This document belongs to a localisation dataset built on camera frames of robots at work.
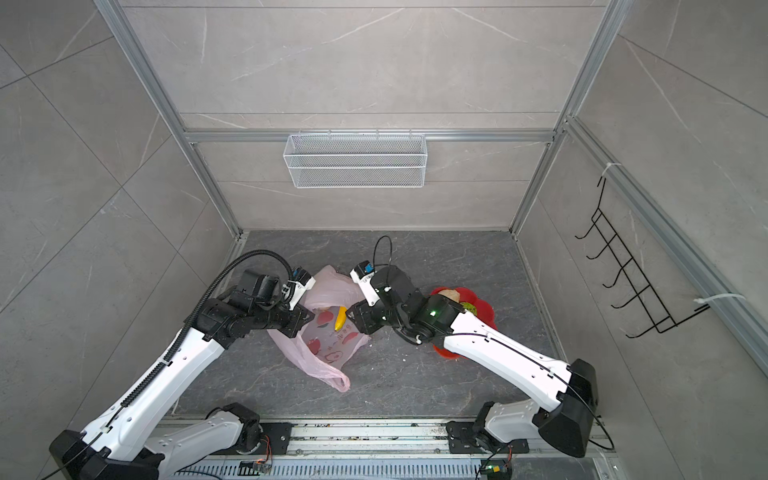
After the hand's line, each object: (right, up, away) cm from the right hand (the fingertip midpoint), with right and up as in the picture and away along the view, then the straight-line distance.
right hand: (355, 307), depth 70 cm
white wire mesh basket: (-4, +45, +30) cm, 54 cm away
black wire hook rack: (+63, -1, -12) cm, 64 cm away
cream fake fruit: (+28, 0, +25) cm, 38 cm away
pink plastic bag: (-14, -14, +18) cm, 26 cm away
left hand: (-11, -1, +3) cm, 12 cm away
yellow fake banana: (-7, -7, +23) cm, 25 cm away
